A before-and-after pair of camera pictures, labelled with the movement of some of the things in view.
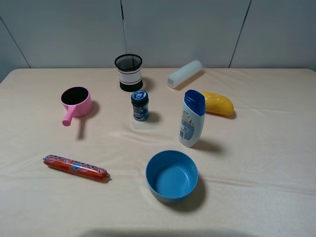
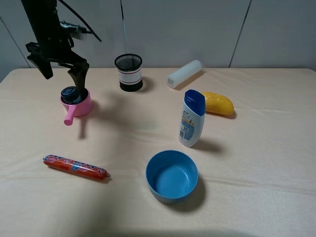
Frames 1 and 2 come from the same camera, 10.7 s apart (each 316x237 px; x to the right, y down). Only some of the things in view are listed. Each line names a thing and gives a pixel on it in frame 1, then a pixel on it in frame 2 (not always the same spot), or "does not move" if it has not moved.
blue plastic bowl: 171,176 does not move
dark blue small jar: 140,101 -> 70,95
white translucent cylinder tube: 183,73 does not move
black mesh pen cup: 129,68 does not move
